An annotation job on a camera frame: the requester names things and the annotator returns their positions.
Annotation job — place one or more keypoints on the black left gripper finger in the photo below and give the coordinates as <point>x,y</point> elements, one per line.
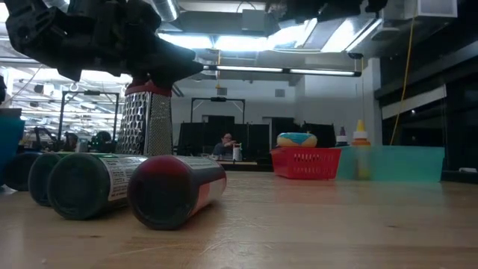
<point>164,63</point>

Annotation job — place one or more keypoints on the red food colouring bottle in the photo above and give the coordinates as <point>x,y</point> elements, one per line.
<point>164,194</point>

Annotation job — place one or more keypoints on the blue frosted toy donut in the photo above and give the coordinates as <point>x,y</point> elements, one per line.
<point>297,140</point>

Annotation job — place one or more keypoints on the orange food colouring bottle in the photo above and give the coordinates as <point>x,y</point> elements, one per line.
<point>360,138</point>

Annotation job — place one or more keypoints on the long ceiling light bar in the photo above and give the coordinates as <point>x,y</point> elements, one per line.
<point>284,69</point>

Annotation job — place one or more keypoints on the person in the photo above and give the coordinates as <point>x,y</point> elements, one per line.
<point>224,145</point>
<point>69,141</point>
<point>101,141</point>

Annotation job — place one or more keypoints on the blue plastic bin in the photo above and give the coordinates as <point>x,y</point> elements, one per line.
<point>9,142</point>

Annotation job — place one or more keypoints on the black partition screens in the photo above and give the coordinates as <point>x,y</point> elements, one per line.
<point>257,138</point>

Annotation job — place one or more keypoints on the background wooden desk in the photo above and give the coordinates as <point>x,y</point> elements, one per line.
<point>239,163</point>

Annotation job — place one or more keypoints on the red plastic basket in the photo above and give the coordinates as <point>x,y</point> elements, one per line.
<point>306,164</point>

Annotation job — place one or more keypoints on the teal plastic bin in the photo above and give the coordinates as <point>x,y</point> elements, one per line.
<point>403,164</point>

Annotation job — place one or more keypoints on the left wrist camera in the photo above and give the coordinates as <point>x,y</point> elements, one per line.
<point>142,18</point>

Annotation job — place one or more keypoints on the silver ventilation duct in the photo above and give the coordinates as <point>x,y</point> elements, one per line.
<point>170,9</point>

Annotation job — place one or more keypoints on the black station frame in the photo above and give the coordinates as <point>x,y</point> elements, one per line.
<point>218,99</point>
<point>89,92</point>

